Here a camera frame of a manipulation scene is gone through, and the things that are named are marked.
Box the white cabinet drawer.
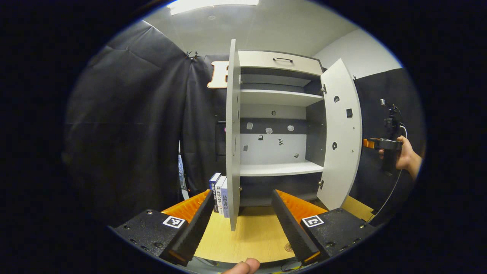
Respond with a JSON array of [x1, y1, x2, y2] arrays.
[[239, 51, 324, 76]]

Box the black backdrop cloth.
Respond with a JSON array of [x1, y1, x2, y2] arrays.
[[63, 20, 426, 229]]

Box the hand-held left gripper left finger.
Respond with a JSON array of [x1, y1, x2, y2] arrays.
[[110, 190, 216, 267]]

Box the white cabinet door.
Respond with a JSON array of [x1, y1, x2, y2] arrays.
[[317, 58, 363, 211], [225, 39, 242, 231]]

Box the lavender spine book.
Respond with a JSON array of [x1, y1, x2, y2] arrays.
[[221, 178, 230, 218]]

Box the ceiling light panel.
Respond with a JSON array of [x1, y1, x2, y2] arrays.
[[167, 0, 260, 16]]

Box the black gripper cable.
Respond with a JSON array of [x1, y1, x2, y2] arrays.
[[365, 124, 408, 226]]

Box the white spine book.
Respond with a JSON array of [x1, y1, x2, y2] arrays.
[[215, 176, 227, 215]]

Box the white and grey cabinet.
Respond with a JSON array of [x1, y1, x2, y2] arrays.
[[238, 50, 328, 208]]

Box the black door handle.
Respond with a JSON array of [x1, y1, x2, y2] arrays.
[[215, 120, 227, 157]]

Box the blue spine book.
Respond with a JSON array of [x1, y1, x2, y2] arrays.
[[209, 172, 222, 213]]

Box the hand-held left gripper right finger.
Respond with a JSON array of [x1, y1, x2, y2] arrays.
[[271, 190, 378, 266]]

